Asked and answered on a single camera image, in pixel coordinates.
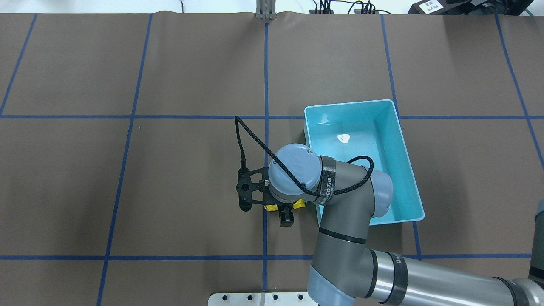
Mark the aluminium frame post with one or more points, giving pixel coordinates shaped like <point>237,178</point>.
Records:
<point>266,9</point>

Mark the turquoise plastic bin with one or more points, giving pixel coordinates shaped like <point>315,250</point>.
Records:
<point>371,128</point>

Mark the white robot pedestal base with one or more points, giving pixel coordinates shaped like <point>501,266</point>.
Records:
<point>261,299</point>

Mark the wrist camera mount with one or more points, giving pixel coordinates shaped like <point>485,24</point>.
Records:
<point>249,182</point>

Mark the blue tape grid lines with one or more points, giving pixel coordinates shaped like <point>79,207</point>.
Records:
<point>119,154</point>

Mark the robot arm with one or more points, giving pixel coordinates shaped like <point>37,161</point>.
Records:
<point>344,268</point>

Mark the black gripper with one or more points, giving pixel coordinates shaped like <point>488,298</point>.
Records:
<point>286,216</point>

